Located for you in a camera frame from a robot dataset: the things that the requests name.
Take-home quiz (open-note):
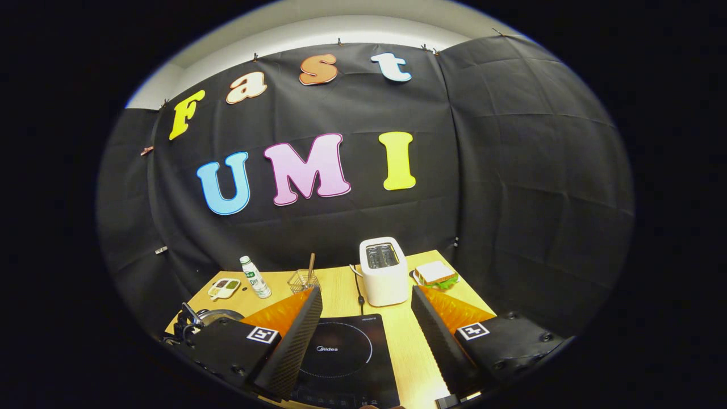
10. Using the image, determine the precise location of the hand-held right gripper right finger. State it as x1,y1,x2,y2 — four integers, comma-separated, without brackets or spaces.
410,285,569,401

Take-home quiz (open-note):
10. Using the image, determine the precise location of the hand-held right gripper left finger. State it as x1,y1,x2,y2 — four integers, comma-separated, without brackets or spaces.
170,286,323,401

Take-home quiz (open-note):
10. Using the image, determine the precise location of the black induction cooktop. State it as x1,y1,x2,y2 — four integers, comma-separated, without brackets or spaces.
290,314,401,409

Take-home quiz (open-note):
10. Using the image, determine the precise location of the steel pot with black handle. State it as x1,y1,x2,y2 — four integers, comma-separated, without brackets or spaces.
164,303,246,346

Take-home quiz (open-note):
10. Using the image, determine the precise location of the white drink bottle green label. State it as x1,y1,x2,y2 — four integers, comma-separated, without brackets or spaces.
239,256,272,299

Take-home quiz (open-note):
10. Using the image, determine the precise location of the sandwich with lettuce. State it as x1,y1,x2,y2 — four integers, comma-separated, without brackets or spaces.
410,261,459,290

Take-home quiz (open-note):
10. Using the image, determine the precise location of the white toaster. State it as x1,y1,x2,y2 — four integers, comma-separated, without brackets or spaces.
359,237,410,307

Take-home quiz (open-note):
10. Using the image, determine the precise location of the white divided plate with beans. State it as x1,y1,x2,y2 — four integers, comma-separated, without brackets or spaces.
207,277,242,301

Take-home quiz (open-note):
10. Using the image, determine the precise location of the metal wire basket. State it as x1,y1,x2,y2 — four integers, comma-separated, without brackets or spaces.
287,269,321,295

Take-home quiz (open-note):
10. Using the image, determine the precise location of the black toaster cable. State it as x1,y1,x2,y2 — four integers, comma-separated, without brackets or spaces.
349,264,367,316

